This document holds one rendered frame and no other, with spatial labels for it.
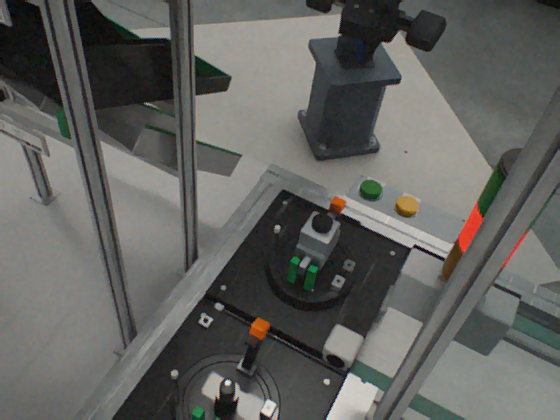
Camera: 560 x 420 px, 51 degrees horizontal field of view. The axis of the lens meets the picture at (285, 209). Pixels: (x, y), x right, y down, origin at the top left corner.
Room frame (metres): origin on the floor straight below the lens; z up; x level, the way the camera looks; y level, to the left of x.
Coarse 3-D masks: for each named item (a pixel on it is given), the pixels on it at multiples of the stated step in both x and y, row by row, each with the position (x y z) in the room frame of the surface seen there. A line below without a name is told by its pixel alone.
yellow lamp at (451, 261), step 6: (456, 240) 0.36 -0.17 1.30; (456, 246) 0.35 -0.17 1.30; (450, 252) 0.36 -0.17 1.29; (456, 252) 0.35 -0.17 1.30; (462, 252) 0.34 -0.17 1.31; (450, 258) 0.35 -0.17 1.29; (456, 258) 0.35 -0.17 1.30; (444, 264) 0.36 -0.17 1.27; (450, 264) 0.35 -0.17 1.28; (456, 264) 0.34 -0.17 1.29; (444, 270) 0.35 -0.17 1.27; (450, 270) 0.35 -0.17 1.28; (444, 276) 0.35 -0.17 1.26
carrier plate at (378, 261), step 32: (256, 224) 0.61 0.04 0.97; (288, 224) 0.62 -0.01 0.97; (352, 224) 0.64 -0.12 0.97; (256, 256) 0.54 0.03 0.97; (384, 256) 0.58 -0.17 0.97; (224, 288) 0.48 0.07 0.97; (256, 288) 0.48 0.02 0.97; (352, 288) 0.51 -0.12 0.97; (384, 288) 0.52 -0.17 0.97; (288, 320) 0.44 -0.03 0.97; (320, 320) 0.45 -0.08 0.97; (352, 320) 0.46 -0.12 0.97; (320, 352) 0.40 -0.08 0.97
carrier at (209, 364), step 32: (192, 320) 0.41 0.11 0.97; (224, 320) 0.42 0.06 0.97; (192, 352) 0.37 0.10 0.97; (224, 352) 0.37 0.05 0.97; (288, 352) 0.39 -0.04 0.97; (160, 384) 0.31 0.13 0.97; (192, 384) 0.31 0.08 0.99; (224, 384) 0.29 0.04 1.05; (256, 384) 0.33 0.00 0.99; (288, 384) 0.34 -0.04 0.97; (320, 384) 0.35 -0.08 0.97; (128, 416) 0.27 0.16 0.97; (160, 416) 0.27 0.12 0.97; (192, 416) 0.26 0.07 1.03; (224, 416) 0.28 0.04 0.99; (256, 416) 0.28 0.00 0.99; (288, 416) 0.30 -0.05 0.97; (320, 416) 0.30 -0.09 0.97
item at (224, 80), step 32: (0, 32) 0.53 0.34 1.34; (32, 32) 0.51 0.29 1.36; (96, 32) 0.64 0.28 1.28; (32, 64) 0.49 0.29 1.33; (96, 64) 0.49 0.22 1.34; (128, 64) 0.52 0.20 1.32; (160, 64) 0.56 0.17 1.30; (96, 96) 0.48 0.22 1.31; (128, 96) 0.52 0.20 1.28; (160, 96) 0.56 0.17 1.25
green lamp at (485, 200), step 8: (496, 168) 0.36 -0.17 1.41; (496, 176) 0.35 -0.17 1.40; (488, 184) 0.36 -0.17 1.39; (496, 184) 0.35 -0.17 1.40; (488, 192) 0.35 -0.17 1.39; (496, 192) 0.34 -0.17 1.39; (480, 200) 0.36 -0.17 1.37; (488, 200) 0.35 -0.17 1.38; (480, 208) 0.35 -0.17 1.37; (488, 208) 0.34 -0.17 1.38
